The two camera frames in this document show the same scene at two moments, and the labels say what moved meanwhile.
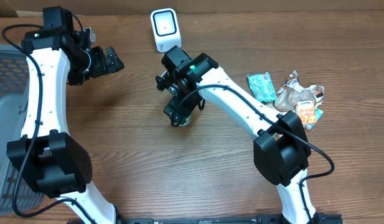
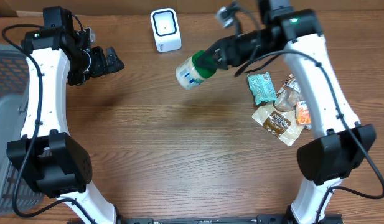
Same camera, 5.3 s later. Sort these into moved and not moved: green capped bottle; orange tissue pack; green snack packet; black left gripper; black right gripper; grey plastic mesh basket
Moved: green capped bottle; black right gripper
Not moved: green snack packet; orange tissue pack; black left gripper; grey plastic mesh basket
